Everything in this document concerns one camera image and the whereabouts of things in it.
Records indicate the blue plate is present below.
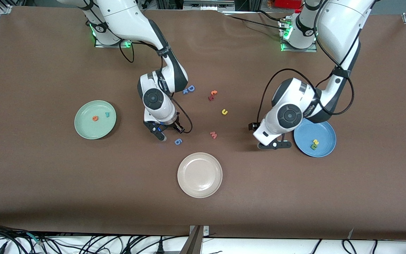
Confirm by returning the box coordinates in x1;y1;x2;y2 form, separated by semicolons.
294;119;337;158

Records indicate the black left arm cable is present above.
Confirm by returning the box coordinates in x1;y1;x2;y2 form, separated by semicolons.
258;0;355;124

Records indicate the silver corner bracket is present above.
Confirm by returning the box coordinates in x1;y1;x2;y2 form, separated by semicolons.
189;225;210;237

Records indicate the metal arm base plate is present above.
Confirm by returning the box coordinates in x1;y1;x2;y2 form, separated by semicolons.
94;37;133;48
280;19;318;53

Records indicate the teal tipped cable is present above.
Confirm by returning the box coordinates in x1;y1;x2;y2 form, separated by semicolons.
25;231;45;246

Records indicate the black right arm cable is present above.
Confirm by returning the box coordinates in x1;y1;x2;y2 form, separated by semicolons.
118;41;193;134

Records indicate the grey power strip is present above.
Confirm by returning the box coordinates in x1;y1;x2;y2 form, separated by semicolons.
183;0;236;11

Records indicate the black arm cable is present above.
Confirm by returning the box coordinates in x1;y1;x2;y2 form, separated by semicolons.
118;41;193;134
258;0;355;124

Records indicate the beige plate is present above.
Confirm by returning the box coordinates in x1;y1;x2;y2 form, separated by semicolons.
177;152;223;199

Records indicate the pale green plate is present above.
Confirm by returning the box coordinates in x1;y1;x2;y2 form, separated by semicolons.
74;100;117;140

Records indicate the red box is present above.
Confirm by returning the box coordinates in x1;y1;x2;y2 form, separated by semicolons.
273;0;306;9

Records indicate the brown table cover sheet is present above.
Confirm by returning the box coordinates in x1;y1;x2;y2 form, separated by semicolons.
0;6;406;241

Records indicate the grey aluminium profile post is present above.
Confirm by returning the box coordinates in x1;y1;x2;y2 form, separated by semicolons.
179;226;203;254

